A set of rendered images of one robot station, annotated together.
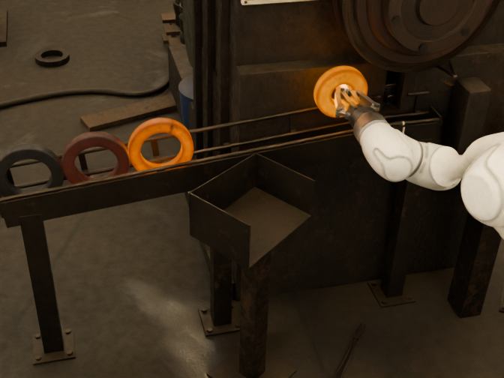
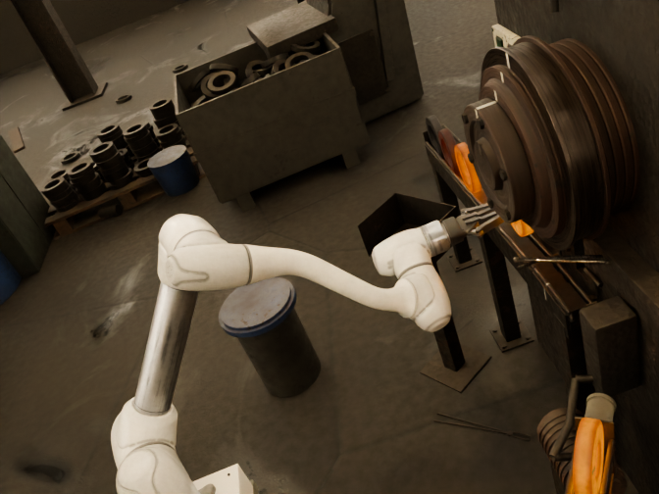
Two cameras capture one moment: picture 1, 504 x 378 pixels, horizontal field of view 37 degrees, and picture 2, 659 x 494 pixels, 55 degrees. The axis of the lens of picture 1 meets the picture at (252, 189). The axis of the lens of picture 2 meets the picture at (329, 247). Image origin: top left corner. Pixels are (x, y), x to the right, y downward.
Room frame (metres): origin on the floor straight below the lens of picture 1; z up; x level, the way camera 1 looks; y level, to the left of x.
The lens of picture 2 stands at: (1.87, -1.73, 1.86)
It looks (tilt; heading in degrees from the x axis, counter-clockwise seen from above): 33 degrees down; 108
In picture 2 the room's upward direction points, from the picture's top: 22 degrees counter-clockwise
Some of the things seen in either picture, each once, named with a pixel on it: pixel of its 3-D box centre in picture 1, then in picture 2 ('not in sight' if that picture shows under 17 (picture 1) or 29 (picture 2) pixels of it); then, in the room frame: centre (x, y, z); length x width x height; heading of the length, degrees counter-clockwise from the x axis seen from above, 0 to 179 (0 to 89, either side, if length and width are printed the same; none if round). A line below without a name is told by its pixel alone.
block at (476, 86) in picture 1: (466, 118); (612, 348); (2.06, -0.66, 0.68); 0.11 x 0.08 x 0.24; 15
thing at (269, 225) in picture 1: (249, 291); (430, 295); (1.59, 0.00, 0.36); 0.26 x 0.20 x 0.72; 140
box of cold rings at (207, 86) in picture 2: not in sight; (270, 112); (0.60, 2.03, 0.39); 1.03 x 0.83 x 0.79; 19
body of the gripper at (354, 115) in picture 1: (361, 115); (461, 226); (1.77, -0.29, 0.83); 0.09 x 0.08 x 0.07; 16
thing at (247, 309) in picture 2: not in sight; (275, 339); (0.91, 0.07, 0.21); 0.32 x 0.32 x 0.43
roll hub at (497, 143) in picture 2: (436, 1); (495, 162); (1.89, -0.46, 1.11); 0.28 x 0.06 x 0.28; 105
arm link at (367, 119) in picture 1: (371, 130); (435, 237); (1.70, -0.31, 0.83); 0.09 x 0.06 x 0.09; 106
